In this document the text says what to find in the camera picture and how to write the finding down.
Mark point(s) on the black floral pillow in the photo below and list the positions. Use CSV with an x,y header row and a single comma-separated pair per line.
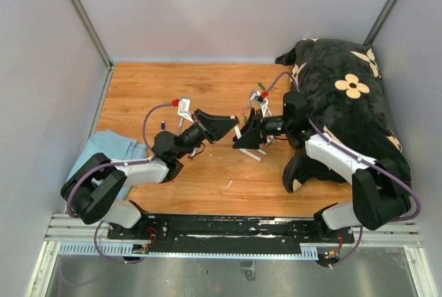
x,y
343,87

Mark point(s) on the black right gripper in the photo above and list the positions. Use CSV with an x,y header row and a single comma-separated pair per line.
x,y
254,135

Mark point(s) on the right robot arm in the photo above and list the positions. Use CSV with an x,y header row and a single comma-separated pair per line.
x,y
379,195

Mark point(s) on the light green cap marker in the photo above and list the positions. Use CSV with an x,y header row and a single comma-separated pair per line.
x,y
264,152

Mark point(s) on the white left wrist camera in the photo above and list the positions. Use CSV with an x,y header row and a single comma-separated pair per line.
x,y
183,108

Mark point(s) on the beige cap marker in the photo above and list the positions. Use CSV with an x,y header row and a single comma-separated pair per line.
x,y
237,132

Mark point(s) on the aluminium frame rails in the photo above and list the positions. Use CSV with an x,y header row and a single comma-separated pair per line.
x,y
80,260

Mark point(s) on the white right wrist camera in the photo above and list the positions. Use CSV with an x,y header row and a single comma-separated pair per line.
x,y
257,98

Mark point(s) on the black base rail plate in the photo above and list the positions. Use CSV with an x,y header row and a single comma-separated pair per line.
x,y
223,234

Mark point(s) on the light blue cloth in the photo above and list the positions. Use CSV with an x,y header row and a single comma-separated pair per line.
x,y
112,145

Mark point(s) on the navy cap marker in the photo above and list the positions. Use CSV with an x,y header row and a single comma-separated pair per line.
x,y
179,127

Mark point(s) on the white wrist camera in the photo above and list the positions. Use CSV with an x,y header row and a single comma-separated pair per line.
x,y
183,108
257,98

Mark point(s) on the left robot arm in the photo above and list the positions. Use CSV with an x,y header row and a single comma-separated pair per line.
x,y
91,194

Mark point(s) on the pink cap marker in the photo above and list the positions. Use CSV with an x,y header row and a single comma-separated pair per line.
x,y
250,154

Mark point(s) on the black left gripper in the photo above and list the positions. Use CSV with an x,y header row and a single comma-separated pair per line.
x,y
222,125

